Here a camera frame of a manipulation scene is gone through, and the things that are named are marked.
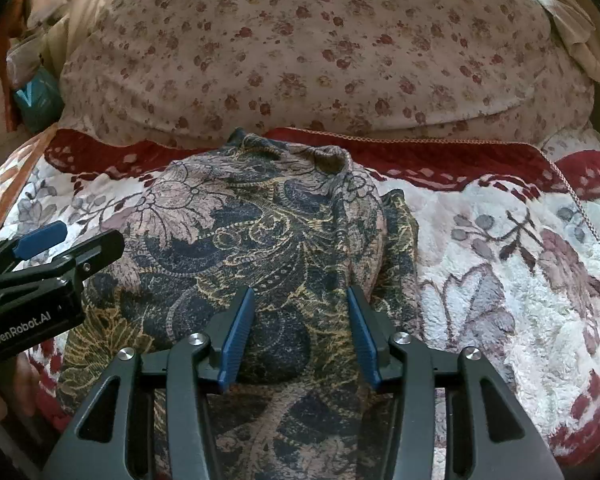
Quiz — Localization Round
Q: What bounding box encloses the dark paisley patterned garment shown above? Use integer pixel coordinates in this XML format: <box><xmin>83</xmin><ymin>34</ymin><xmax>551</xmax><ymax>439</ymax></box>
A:
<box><xmin>56</xmin><ymin>131</ymin><xmax>422</xmax><ymax>479</ymax></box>

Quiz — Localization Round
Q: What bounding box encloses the person's hand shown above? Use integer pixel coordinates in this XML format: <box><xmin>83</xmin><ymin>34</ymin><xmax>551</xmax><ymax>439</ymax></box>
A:
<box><xmin>0</xmin><ymin>352</ymin><xmax>40</xmax><ymax>422</ymax></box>

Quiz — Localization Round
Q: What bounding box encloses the teal plastic bag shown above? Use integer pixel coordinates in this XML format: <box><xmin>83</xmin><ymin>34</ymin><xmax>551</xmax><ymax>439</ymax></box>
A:
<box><xmin>14</xmin><ymin>66</ymin><xmax>65</xmax><ymax>133</ymax></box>

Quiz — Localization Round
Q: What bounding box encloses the floral beige pillow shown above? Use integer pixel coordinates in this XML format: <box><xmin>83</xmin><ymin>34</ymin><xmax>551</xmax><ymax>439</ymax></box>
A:
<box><xmin>60</xmin><ymin>0</ymin><xmax>594</xmax><ymax>148</ymax></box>

